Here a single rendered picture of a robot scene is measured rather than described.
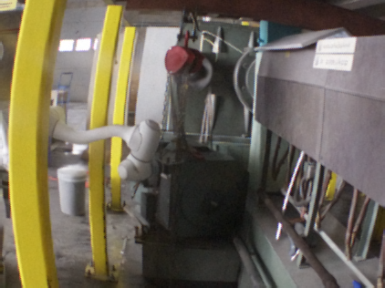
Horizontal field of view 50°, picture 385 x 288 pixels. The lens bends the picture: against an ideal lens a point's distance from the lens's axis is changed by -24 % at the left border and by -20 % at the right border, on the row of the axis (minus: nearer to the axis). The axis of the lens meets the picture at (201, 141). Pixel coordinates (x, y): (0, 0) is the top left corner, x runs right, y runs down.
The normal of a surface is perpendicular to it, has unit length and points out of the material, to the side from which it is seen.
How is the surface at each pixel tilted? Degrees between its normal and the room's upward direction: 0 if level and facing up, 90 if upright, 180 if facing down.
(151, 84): 90
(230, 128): 90
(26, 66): 90
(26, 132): 90
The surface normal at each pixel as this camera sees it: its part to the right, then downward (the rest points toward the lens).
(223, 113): 0.08, 0.15
